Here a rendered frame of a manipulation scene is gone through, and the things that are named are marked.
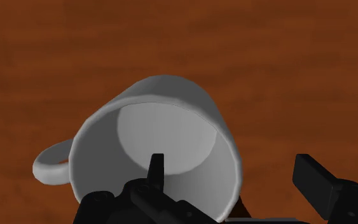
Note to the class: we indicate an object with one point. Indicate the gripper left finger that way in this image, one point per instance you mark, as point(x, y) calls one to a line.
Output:
point(154, 192)

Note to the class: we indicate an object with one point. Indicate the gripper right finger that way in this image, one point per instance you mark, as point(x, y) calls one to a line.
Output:
point(327, 186)

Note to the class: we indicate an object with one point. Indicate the white mug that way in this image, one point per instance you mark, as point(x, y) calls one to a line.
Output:
point(154, 142)

